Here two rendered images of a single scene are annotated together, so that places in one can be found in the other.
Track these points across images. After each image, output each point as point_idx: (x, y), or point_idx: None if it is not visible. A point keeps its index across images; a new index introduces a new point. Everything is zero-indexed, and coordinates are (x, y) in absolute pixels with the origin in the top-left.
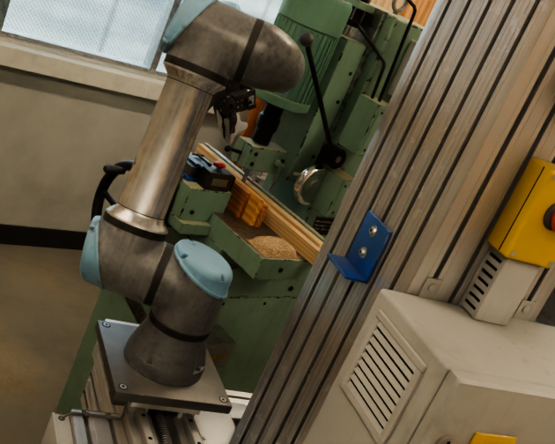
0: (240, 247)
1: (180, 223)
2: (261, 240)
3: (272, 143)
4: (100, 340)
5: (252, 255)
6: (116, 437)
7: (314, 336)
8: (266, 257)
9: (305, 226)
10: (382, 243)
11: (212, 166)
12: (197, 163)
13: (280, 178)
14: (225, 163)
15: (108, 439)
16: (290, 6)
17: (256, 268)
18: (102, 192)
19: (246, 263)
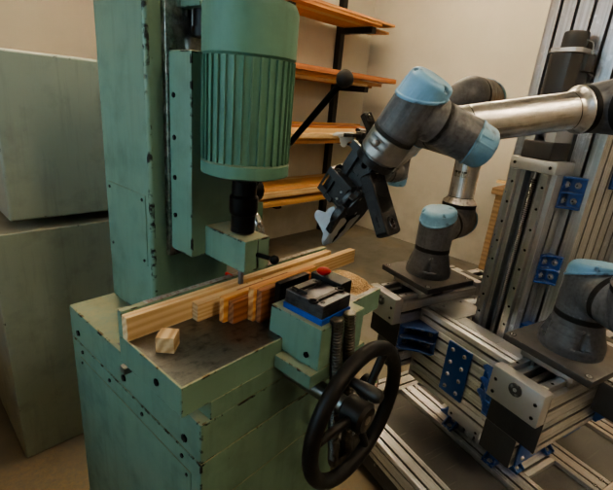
0: (361, 304)
1: (362, 345)
2: (358, 283)
3: (213, 226)
4: (606, 377)
5: (373, 297)
6: None
7: (593, 235)
8: (375, 286)
9: (305, 255)
10: None
11: (313, 282)
12: (327, 291)
13: (177, 260)
14: (189, 295)
15: None
16: (285, 41)
17: (378, 298)
18: (322, 444)
19: (370, 306)
